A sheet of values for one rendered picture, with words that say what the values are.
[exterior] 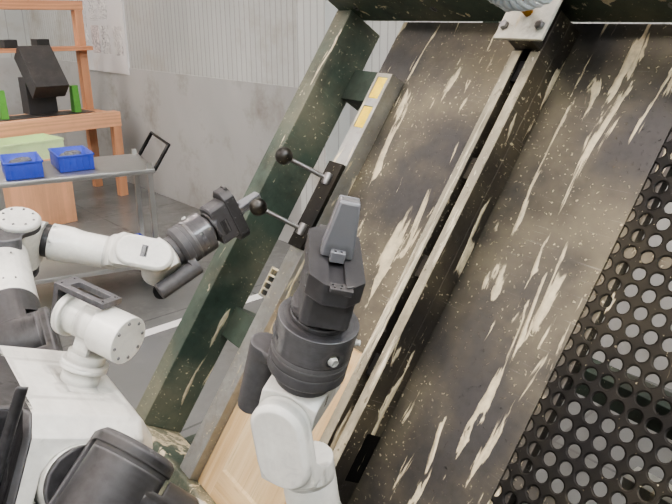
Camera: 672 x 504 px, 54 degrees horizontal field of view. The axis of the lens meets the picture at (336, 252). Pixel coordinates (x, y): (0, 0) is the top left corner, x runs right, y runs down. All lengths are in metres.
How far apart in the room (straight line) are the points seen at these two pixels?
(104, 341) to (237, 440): 0.57
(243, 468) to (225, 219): 0.50
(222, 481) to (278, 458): 0.68
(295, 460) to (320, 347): 0.14
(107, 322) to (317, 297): 0.37
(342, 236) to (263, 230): 0.98
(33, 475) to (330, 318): 0.41
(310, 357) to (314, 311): 0.06
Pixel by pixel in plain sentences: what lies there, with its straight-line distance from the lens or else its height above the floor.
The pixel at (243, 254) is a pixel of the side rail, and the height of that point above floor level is 1.27.
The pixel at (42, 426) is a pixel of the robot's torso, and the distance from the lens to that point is 0.86.
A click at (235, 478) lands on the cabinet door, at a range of 1.40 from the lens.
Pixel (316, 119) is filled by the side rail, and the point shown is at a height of 1.57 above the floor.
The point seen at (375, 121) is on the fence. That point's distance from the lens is 1.44.
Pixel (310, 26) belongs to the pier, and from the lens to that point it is 4.73.
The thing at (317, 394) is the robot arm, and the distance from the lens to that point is 0.73.
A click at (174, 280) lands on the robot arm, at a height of 1.31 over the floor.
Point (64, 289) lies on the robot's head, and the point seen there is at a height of 1.46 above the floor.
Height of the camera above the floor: 1.81
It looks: 19 degrees down
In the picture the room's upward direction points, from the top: straight up
